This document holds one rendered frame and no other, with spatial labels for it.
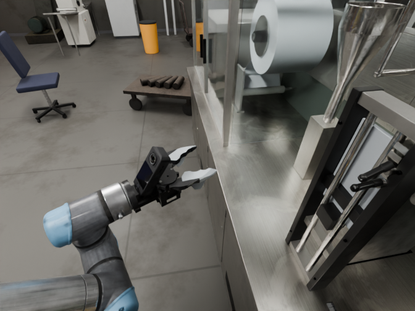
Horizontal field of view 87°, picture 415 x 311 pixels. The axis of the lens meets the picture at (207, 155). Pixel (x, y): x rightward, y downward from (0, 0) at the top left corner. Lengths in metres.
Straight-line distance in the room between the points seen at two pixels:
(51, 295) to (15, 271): 1.74
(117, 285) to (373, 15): 0.85
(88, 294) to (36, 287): 0.08
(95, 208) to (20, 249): 1.80
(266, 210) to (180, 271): 1.00
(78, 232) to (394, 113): 0.57
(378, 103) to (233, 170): 0.69
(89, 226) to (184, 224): 1.45
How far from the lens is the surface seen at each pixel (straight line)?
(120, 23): 7.73
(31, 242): 2.26
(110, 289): 0.50
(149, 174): 0.48
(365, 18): 0.78
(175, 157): 0.55
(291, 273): 0.80
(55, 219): 0.51
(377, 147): 0.51
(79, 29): 7.15
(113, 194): 0.50
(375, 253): 0.89
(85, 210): 0.50
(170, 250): 1.81
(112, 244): 0.57
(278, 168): 1.07
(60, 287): 0.46
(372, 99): 0.47
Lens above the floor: 1.60
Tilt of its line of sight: 40 degrees down
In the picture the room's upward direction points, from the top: straight up
